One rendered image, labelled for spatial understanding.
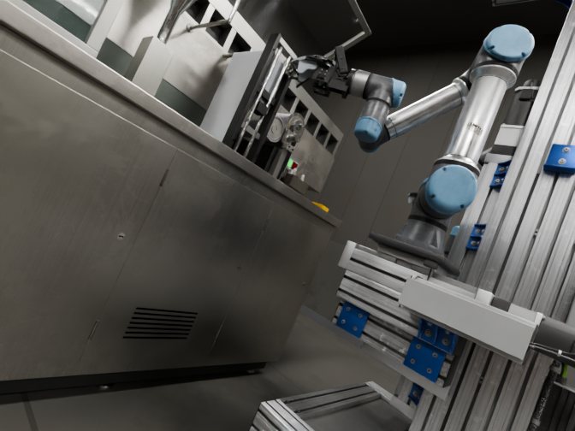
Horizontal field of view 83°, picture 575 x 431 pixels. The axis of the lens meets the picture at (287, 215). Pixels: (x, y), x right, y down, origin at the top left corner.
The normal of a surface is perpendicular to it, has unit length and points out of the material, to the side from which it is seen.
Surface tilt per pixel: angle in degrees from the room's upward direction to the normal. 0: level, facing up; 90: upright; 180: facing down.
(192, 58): 90
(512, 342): 90
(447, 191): 98
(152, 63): 90
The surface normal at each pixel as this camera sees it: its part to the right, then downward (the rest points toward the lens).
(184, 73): 0.73, 0.26
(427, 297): -0.58, -0.31
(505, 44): -0.15, -0.29
